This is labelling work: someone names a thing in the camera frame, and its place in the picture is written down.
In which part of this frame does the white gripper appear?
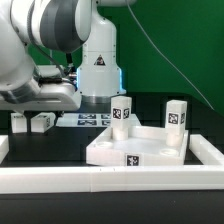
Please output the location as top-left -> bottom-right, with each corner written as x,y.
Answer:
0,83 -> 81,111

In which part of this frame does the white square tabletop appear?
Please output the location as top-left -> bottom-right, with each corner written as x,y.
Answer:
86,126 -> 188,166

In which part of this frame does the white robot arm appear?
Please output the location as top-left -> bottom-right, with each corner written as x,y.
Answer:
0,0 -> 137,112

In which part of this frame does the white obstacle fence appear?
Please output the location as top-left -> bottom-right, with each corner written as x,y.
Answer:
0,135 -> 224,194

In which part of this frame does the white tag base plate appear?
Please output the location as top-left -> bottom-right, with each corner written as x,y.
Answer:
55,112 -> 142,128

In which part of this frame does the grey thin cable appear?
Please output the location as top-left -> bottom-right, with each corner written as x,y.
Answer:
126,0 -> 215,111

